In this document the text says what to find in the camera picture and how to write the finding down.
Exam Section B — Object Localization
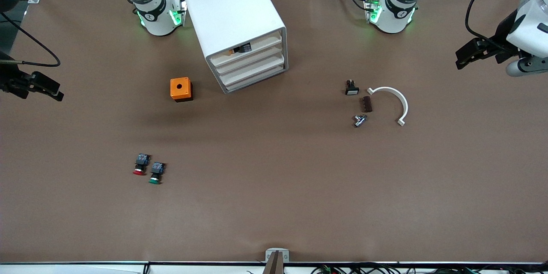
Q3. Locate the brown pole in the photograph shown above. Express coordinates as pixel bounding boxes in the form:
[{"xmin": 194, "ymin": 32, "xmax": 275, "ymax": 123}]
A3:
[{"xmin": 262, "ymin": 252, "xmax": 285, "ymax": 274}]

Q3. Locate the white curved plastic bracket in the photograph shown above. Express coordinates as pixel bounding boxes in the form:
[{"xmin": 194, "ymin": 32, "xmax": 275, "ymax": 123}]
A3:
[{"xmin": 367, "ymin": 86, "xmax": 409, "ymax": 127}]

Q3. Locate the white plastic drawer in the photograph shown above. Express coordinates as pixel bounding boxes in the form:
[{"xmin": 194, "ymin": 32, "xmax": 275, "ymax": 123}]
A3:
[{"xmin": 214, "ymin": 47, "xmax": 285, "ymax": 77}]

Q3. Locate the grey metal bracket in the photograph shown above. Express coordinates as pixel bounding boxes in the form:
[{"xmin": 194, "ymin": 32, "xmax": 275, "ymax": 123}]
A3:
[{"xmin": 265, "ymin": 247, "xmax": 289, "ymax": 264}]

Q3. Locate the red push button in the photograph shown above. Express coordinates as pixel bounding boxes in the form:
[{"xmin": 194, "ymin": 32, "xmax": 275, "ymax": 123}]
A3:
[{"xmin": 132, "ymin": 153, "xmax": 151, "ymax": 176}]

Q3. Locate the green push button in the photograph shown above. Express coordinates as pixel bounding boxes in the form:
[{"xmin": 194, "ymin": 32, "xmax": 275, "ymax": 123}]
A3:
[{"xmin": 148, "ymin": 161, "xmax": 167, "ymax": 185}]

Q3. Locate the orange box with hole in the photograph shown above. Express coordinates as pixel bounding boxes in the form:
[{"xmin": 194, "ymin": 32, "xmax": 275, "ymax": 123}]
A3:
[{"xmin": 170, "ymin": 77, "xmax": 194, "ymax": 103}]

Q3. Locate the white drawer cabinet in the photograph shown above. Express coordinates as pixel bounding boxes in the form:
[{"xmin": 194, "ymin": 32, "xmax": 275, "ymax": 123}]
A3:
[{"xmin": 179, "ymin": 0, "xmax": 289, "ymax": 94}]

